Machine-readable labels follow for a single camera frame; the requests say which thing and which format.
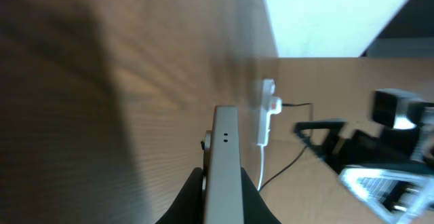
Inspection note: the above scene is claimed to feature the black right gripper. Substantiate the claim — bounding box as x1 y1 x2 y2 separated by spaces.
293 119 433 223

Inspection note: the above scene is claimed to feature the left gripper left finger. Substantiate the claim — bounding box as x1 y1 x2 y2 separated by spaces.
156 168 203 224

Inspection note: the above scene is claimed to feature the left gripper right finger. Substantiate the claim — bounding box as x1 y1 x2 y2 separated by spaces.
241 168 281 224

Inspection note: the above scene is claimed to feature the black USB charging cable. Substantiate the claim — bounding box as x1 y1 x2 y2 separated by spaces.
258 102 315 193

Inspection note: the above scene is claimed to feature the white power strip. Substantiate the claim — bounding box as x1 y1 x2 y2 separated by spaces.
257 79 282 147

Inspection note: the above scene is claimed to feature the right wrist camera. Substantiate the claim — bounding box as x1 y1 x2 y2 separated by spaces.
371 88 433 130

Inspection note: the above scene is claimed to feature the white power strip cord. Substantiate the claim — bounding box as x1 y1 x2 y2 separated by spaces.
256 145 266 193

